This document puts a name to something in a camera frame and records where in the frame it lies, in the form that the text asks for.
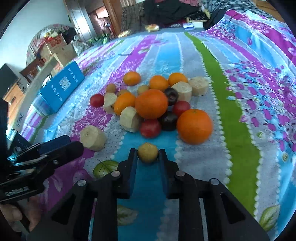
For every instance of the black television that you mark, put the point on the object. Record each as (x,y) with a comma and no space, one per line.
(7,79)

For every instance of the yellow longan front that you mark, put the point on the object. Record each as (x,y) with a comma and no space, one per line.
(147,152)

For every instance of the wooden door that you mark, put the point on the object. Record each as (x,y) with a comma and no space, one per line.
(80,19)

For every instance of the longan back left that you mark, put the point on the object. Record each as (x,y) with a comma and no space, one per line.
(111,88)

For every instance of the banana chunk centre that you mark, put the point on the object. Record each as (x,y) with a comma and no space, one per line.
(130,120)

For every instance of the longan centre right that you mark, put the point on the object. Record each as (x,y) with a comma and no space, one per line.
(141,89)

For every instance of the snack packet on bed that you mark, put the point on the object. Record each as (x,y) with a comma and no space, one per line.
(151,28)

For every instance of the colourful floral bed sheet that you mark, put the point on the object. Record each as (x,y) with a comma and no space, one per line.
(220,102)

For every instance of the wooden headboard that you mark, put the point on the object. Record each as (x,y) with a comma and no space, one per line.
(267,7)

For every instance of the small red tomato hidden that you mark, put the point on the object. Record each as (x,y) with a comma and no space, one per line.
(180,107)

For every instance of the oval orange kumquat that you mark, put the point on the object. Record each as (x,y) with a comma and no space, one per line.
(124,100)

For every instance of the blue cardboard box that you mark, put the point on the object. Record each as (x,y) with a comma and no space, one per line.
(56,91)

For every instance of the orange with stem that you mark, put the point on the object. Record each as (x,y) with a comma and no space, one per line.
(194,126)

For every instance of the tissue pack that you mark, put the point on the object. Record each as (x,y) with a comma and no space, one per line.
(188,26)

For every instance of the pile of clothes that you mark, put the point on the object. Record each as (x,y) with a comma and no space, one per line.
(167,13)

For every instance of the large orange centre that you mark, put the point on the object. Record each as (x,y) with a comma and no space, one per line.
(151,104)

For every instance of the banana chunk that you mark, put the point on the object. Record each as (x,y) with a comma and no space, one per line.
(184,91)
(109,101)
(93,138)
(130,120)
(199,85)

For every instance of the banana chunk far back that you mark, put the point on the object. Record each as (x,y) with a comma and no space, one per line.
(199,85)

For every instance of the banana chunk left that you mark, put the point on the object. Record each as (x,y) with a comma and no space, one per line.
(109,101)

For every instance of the dark plum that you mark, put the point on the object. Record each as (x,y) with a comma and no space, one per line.
(172,96)
(168,121)

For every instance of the banana chunk front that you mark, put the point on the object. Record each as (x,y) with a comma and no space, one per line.
(93,138)

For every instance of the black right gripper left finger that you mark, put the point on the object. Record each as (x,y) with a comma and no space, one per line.
(89,210)

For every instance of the banana chunk back right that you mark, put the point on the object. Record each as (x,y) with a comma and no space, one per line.
(184,91)

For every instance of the wooden dresser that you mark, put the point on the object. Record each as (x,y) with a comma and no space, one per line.
(14,98)

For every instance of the far left orange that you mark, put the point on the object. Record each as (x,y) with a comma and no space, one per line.
(132,78)

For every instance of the orange back middle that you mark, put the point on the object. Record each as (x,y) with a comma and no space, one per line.
(158,82)

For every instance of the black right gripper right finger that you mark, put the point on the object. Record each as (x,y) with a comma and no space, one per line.
(207,208)

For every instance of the long grey white box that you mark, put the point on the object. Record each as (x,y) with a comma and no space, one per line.
(32,91)

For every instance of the cardboard boxes stack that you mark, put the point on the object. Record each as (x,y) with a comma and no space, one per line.
(64,53)

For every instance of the red tomato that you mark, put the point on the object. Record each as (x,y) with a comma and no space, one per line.
(150,128)
(97,100)

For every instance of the orange back right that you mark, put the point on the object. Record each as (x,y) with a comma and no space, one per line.
(176,77)

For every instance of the left hand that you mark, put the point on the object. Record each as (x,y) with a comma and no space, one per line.
(32,212)

